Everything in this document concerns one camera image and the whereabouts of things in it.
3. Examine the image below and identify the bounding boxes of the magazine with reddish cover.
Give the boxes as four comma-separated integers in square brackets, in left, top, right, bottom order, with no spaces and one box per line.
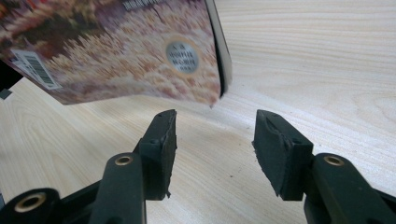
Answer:
[0,0,233,109]

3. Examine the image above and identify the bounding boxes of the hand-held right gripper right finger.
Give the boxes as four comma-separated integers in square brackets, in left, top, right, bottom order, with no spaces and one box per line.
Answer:
[251,109,396,224]

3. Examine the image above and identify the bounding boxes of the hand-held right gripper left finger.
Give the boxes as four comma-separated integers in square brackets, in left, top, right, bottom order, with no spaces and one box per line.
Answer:
[89,108,178,224]

